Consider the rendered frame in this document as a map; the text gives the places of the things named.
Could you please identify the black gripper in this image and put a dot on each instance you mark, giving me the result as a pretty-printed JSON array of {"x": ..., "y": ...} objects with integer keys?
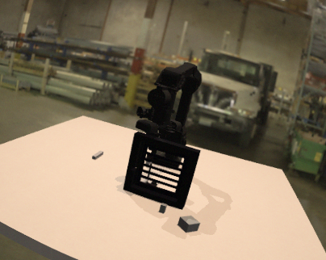
[{"x": 160, "y": 122}]

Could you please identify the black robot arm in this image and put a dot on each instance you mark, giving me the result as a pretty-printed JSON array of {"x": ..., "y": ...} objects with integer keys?
[{"x": 185, "y": 77}]

